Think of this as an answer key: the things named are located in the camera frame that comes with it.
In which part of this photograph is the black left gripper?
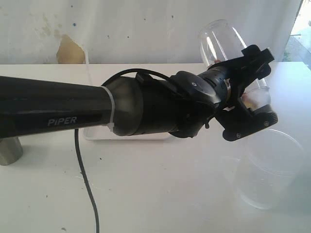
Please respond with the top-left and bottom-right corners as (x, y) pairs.
(209, 45), (274, 107)

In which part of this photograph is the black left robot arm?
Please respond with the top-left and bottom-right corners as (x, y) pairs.
(0, 45), (278, 141)

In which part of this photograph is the stainless steel cup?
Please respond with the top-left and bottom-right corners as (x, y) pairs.
(0, 137), (23, 166)

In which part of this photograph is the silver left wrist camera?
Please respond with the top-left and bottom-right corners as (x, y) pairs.
(215, 99), (278, 142)

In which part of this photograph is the pile of coins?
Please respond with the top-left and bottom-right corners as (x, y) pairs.
(241, 92), (256, 109)

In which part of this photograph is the clear measuring jar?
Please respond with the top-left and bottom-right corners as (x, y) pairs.
(196, 20), (268, 90)

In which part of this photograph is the large clear plastic container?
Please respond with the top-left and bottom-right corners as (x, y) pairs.
(234, 129), (305, 209)

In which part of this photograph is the white rectangular tray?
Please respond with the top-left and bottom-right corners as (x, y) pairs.
(83, 126), (173, 141)

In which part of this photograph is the clear dome lid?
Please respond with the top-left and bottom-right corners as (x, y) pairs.
(243, 78), (273, 117)

